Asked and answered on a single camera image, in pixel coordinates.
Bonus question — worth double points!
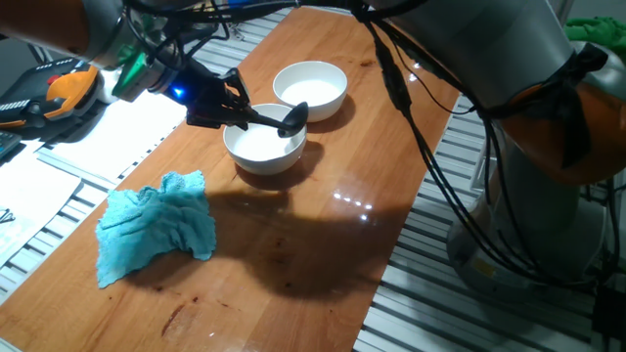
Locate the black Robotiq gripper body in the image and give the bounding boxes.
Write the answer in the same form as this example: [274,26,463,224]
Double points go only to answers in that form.
[163,66,236,129]

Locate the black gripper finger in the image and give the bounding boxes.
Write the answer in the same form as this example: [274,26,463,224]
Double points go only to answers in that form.
[186,108,251,132]
[220,66,260,118]

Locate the black ladle with red band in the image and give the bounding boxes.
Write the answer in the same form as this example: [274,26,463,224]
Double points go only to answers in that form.
[246,101,311,140]

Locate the white ceramic bowl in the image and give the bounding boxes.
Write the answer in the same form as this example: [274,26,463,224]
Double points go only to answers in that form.
[272,60,349,123]
[222,103,308,176]

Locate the blank white paper sheet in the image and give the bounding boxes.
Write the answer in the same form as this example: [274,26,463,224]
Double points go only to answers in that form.
[51,90,188,183]

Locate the white rounded plastic object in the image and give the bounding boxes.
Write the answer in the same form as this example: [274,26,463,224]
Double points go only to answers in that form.
[97,77,118,105]

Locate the turquoise terry towel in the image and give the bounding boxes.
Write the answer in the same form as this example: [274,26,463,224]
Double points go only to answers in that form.
[95,169,218,289]

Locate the orange black teach pendant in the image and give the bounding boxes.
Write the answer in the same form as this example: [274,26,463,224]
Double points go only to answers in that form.
[0,57,103,131]

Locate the glossy wooden board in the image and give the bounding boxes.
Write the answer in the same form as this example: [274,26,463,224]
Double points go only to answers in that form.
[0,5,464,352]

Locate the printed white paper sheet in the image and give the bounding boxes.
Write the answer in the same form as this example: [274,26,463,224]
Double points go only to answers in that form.
[0,151,83,268]

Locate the black computer keyboard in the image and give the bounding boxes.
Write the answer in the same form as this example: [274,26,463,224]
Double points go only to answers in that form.
[0,129,23,160]

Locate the green cloth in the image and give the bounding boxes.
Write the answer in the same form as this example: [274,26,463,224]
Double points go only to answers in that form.
[563,16,626,63]

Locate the green gripper flange mount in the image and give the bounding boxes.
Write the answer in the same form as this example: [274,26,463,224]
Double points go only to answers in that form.
[111,43,151,103]

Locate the grey slanted frame strut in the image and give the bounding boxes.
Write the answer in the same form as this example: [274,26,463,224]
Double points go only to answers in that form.
[26,42,50,65]

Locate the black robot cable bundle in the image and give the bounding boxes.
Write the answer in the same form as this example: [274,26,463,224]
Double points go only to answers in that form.
[124,0,622,289]

